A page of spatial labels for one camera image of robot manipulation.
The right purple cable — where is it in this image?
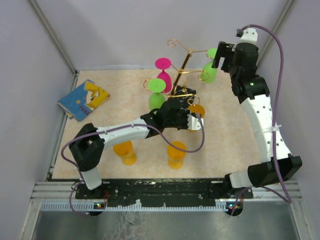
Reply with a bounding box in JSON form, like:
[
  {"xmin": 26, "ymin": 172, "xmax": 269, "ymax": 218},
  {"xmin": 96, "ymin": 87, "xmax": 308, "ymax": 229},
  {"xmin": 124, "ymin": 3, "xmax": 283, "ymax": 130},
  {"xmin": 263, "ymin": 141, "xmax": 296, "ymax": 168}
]
[{"xmin": 246, "ymin": 23, "xmax": 293, "ymax": 217}]

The pink wine glass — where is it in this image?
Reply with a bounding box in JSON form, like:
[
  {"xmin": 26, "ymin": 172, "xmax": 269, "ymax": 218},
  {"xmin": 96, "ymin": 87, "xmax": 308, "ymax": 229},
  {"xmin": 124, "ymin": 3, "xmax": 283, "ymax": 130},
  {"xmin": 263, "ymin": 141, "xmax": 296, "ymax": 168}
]
[{"xmin": 155, "ymin": 57, "xmax": 172, "ymax": 93}]

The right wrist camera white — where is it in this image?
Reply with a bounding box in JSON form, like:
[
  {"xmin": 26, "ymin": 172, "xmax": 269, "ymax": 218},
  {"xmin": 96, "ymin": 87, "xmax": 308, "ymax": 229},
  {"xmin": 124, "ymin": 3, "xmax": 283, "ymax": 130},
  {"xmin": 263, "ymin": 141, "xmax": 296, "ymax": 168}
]
[{"xmin": 236, "ymin": 27, "xmax": 258, "ymax": 45}]

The green wine glass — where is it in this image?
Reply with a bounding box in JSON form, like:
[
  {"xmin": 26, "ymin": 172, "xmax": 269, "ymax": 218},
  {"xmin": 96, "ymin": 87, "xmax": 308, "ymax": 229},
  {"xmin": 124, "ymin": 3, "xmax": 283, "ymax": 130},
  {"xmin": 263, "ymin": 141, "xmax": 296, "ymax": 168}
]
[
  {"xmin": 147, "ymin": 78, "xmax": 166, "ymax": 110},
  {"xmin": 200, "ymin": 48, "xmax": 217, "ymax": 83}
]

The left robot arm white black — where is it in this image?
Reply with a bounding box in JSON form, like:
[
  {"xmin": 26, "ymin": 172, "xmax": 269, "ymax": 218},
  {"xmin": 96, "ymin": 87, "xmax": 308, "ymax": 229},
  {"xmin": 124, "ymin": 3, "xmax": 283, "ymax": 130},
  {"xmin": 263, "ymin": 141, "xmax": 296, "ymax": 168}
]
[{"xmin": 69, "ymin": 101, "xmax": 201, "ymax": 199}]

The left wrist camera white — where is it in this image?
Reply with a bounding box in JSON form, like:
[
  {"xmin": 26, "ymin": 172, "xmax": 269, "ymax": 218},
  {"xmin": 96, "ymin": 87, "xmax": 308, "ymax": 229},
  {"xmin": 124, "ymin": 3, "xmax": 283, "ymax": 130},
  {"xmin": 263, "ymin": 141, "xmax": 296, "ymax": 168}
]
[{"xmin": 187, "ymin": 113, "xmax": 204, "ymax": 131}]

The gold wine glass rack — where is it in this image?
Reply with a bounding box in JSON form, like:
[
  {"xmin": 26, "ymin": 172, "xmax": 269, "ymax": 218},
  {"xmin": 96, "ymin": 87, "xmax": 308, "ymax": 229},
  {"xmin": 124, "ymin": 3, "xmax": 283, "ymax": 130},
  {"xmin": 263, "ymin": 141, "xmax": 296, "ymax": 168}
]
[{"xmin": 142, "ymin": 39, "xmax": 211, "ymax": 106}]

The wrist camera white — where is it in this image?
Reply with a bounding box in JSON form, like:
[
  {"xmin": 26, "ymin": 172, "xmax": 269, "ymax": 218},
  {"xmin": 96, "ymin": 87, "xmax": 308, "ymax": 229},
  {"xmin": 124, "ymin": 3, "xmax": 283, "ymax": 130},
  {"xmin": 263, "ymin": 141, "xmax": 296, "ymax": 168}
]
[
  {"xmin": 187, "ymin": 113, "xmax": 204, "ymax": 131},
  {"xmin": 236, "ymin": 27, "xmax": 258, "ymax": 45}
]

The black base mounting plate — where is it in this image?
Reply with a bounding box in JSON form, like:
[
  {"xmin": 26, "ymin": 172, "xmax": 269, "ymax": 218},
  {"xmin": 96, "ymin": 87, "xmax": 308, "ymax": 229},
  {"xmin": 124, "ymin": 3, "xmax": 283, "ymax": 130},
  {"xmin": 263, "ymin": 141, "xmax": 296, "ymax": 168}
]
[{"xmin": 75, "ymin": 178, "xmax": 253, "ymax": 208}]

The orange wine glass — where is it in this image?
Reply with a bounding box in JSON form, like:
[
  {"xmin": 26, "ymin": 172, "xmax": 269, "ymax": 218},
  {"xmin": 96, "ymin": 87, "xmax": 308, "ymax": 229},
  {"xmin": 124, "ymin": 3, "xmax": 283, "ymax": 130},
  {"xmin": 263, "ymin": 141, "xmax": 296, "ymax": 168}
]
[
  {"xmin": 188, "ymin": 104, "xmax": 205, "ymax": 132},
  {"xmin": 167, "ymin": 145, "xmax": 186, "ymax": 170},
  {"xmin": 113, "ymin": 141, "xmax": 137, "ymax": 166}
]

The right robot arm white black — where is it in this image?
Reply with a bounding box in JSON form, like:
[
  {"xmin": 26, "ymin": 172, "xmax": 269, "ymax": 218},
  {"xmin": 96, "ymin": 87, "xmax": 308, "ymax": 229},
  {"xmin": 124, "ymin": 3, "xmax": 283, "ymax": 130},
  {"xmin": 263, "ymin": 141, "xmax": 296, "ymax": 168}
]
[{"xmin": 212, "ymin": 41, "xmax": 302, "ymax": 198}]

